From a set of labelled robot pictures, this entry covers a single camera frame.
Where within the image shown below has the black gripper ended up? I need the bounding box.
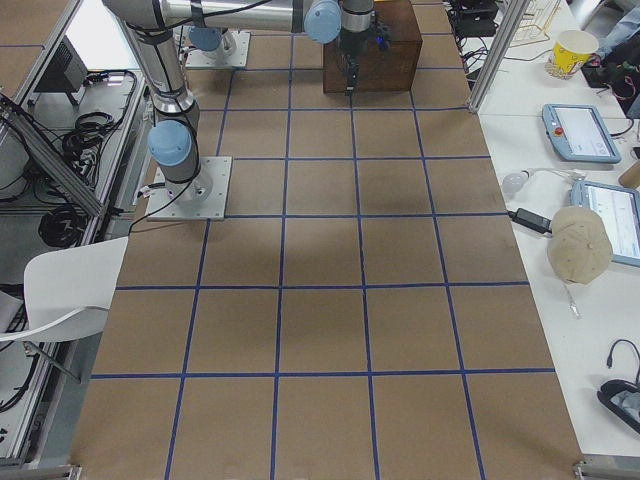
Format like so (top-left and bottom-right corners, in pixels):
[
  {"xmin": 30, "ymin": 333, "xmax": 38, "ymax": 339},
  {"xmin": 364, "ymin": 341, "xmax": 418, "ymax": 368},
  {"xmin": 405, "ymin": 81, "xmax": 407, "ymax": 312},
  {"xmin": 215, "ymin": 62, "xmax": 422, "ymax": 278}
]
[{"xmin": 338, "ymin": 14, "xmax": 390, "ymax": 95}]

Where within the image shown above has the dark wooden drawer box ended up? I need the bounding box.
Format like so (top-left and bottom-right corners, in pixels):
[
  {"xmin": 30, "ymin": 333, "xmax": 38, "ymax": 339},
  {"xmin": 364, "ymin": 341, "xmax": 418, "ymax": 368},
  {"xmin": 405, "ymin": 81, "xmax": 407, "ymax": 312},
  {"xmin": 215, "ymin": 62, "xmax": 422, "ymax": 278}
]
[{"xmin": 323, "ymin": 1, "xmax": 422, "ymax": 95}]

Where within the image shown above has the white light bulb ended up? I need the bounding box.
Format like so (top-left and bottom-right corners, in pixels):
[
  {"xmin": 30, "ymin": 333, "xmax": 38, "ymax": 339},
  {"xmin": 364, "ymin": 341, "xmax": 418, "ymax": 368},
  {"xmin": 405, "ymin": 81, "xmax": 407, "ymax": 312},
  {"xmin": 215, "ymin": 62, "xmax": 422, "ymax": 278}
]
[{"xmin": 501, "ymin": 170, "xmax": 531, "ymax": 196}]

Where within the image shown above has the yellow popcorn cup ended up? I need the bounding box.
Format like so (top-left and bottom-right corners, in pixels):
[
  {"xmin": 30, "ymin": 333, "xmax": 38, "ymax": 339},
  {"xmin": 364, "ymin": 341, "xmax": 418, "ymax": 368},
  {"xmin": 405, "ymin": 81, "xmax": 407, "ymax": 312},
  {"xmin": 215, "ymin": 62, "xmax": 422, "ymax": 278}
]
[{"xmin": 545, "ymin": 30, "xmax": 599, "ymax": 79}]

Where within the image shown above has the black power adapter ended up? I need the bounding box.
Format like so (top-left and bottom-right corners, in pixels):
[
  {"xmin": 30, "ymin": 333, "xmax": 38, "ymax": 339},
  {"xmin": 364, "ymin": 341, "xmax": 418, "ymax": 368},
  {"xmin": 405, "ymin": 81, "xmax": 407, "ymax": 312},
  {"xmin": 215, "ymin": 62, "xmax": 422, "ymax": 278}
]
[{"xmin": 508, "ymin": 208, "xmax": 552, "ymax": 234}]

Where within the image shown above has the blue teach pendant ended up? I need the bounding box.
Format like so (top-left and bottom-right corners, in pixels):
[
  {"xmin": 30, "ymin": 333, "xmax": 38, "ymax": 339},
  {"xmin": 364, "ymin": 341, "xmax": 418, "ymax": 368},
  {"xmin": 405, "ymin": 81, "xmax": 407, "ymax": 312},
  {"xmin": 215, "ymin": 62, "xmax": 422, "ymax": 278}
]
[
  {"xmin": 541, "ymin": 104, "xmax": 621, "ymax": 164},
  {"xmin": 569, "ymin": 180, "xmax": 639, "ymax": 267}
]

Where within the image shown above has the beige cap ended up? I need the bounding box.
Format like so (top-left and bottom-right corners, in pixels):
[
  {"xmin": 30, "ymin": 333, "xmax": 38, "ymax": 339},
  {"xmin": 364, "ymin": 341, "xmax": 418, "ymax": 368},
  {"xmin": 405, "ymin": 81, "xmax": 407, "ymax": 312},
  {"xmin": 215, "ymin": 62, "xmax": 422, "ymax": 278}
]
[{"xmin": 547, "ymin": 206, "xmax": 613, "ymax": 284}]

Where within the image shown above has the white chair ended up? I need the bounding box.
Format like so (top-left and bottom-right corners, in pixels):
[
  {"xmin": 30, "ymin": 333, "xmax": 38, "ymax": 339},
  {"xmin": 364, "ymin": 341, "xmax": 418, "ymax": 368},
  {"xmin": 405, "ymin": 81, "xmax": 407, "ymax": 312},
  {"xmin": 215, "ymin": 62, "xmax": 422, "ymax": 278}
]
[{"xmin": 1, "ymin": 237, "xmax": 128, "ymax": 343}]

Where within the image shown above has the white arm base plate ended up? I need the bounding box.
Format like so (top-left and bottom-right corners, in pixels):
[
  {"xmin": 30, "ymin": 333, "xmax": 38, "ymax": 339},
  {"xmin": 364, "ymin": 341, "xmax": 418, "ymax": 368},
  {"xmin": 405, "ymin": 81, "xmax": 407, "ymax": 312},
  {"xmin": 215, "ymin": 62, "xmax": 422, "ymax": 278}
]
[
  {"xmin": 145, "ymin": 156, "xmax": 232, "ymax": 221},
  {"xmin": 184, "ymin": 30, "xmax": 251, "ymax": 70}
]

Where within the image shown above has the aluminium frame post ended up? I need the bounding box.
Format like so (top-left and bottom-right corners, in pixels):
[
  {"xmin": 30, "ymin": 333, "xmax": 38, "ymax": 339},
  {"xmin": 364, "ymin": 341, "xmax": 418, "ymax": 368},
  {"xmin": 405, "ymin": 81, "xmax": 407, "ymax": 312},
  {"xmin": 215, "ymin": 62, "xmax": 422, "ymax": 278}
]
[{"xmin": 467, "ymin": 0, "xmax": 529, "ymax": 113}]

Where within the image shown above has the black cable bundle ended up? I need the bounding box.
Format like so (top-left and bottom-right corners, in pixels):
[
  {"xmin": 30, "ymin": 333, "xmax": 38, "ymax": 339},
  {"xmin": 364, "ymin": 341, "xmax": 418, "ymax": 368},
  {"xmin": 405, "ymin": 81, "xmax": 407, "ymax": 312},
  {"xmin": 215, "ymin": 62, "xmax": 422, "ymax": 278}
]
[{"xmin": 38, "ymin": 204, "xmax": 86, "ymax": 249}]

